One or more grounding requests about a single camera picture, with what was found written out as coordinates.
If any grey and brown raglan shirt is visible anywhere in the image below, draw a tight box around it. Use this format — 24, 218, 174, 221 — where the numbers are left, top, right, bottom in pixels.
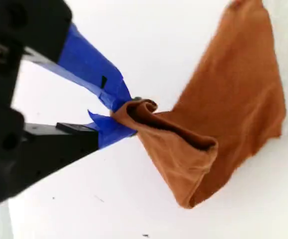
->
111, 0, 288, 210

